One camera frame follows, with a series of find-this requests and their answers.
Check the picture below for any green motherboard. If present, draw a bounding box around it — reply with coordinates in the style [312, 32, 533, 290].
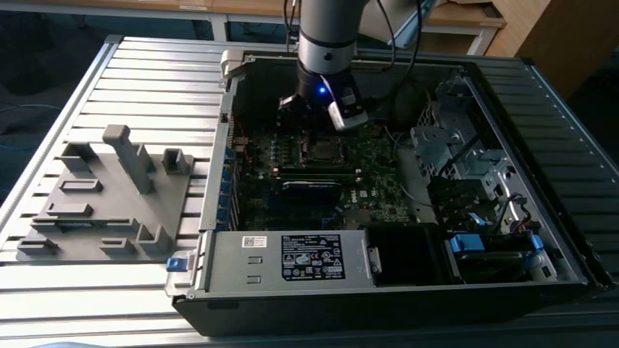
[231, 115, 429, 233]

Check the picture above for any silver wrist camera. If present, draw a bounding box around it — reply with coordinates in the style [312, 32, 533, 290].
[321, 74, 371, 133]

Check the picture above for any metal socket cover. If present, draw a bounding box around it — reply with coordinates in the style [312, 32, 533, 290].
[297, 134, 352, 167]

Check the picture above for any wooden desk white frame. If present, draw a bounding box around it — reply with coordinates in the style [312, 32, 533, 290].
[27, 0, 216, 29]
[212, 0, 508, 56]

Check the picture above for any CPU socket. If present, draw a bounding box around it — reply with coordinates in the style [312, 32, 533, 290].
[296, 134, 353, 168]

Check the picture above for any black fan shroud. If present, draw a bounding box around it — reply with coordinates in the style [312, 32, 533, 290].
[361, 223, 452, 287]

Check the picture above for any silver chipset heat sink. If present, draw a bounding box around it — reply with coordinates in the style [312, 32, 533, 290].
[343, 209, 373, 224]

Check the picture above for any silver CPU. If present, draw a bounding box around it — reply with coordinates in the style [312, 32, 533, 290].
[312, 140, 343, 161]

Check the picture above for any black plastic disk bay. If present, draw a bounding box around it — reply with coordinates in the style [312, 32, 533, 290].
[425, 178, 492, 224]

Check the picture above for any grey case release latch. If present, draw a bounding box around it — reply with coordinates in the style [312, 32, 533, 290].
[220, 49, 248, 79]

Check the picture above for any silver metal drive cage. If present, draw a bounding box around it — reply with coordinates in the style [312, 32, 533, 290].
[409, 78, 521, 218]

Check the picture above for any silver power supply unit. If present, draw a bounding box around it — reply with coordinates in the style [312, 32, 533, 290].
[191, 228, 383, 297]

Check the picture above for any grey parts rack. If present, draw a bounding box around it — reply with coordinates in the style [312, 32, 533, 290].
[13, 124, 197, 262]

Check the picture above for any green RAM stick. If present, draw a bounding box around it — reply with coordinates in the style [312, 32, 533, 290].
[56, 219, 107, 228]
[279, 173, 361, 181]

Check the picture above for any hard disk in blue carrier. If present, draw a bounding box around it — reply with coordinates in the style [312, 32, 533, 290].
[444, 231, 551, 284]

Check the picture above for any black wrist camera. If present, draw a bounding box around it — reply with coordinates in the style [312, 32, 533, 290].
[277, 93, 307, 114]

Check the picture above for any wooden cabinet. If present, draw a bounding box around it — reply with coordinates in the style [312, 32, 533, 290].
[485, 0, 619, 101]

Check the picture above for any black open PC case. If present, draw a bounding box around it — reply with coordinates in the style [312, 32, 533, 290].
[164, 49, 616, 338]

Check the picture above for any black graphics card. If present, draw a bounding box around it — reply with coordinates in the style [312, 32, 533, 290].
[280, 179, 343, 211]

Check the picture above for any black power cable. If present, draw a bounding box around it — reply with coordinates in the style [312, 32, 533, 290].
[435, 132, 483, 181]

